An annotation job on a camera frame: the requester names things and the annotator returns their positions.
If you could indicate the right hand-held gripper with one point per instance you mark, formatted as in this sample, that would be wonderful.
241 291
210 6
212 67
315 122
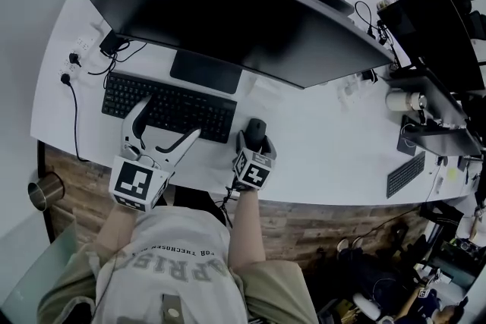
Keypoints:
254 170

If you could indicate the white thermos bottle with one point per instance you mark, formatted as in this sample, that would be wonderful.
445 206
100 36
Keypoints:
402 101

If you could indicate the white power strip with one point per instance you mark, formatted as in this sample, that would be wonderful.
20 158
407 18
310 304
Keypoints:
81 45

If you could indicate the metal cylinder bin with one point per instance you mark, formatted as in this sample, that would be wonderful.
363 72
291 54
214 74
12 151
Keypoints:
45 191

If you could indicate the black power adapter brick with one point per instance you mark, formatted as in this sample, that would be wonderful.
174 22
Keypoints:
111 42

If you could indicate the black keyboard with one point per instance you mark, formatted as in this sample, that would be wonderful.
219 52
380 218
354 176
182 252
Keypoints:
178 108

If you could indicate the small black plug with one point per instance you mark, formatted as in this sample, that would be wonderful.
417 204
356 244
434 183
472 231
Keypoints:
74 59

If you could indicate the person's left forearm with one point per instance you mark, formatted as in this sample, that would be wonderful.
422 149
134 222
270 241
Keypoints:
117 231

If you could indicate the person's grey printed shirt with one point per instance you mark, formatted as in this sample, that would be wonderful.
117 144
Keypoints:
167 269

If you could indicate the small dark keyboard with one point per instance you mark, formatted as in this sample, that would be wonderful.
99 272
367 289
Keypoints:
406 174

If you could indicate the black mouse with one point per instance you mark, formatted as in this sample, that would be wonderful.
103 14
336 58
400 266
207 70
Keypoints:
256 131

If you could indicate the person's right forearm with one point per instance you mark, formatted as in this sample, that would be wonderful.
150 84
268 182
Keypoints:
247 231

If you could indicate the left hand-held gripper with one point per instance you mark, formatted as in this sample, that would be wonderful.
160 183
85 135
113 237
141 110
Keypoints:
131 182

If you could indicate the person's black trousers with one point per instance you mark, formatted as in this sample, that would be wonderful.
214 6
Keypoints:
197 201

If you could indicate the frosted glass panel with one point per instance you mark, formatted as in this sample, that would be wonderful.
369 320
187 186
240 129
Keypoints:
30 284

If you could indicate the large curved black monitor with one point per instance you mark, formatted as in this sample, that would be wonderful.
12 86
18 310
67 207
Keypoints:
228 19

